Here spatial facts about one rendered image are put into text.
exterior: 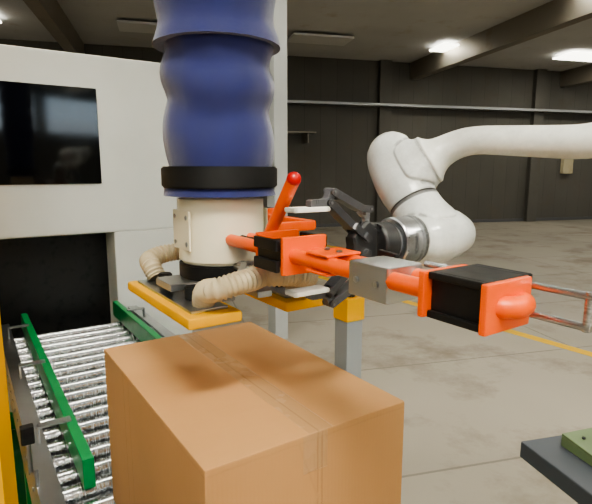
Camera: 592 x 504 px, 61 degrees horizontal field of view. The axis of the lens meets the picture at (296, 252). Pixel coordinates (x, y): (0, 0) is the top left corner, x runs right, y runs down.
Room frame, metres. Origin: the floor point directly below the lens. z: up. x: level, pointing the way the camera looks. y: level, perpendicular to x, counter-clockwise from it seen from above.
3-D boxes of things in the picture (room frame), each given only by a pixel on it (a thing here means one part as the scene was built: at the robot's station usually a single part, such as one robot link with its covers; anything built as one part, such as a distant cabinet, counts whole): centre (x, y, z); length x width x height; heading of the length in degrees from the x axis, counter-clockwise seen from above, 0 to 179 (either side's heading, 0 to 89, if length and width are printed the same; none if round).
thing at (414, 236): (0.92, -0.19, 1.24); 0.09 x 0.06 x 0.09; 35
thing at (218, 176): (1.01, 0.15, 1.36); 0.23 x 0.23 x 0.04
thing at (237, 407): (1.02, 0.13, 0.75); 0.60 x 0.40 x 0.40; 34
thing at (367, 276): (0.62, -0.11, 1.24); 0.07 x 0.07 x 0.04; 34
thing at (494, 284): (0.51, -0.18, 1.24); 0.08 x 0.07 x 0.05; 34
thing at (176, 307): (0.95, 0.23, 1.14); 0.34 x 0.10 x 0.05; 34
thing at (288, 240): (0.80, 0.01, 1.24); 0.10 x 0.08 x 0.06; 124
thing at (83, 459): (1.84, 1.00, 0.60); 1.60 x 0.11 x 0.09; 33
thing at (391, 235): (0.88, -0.13, 1.24); 0.09 x 0.07 x 0.08; 125
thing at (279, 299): (1.06, 0.07, 1.14); 0.34 x 0.10 x 0.05; 34
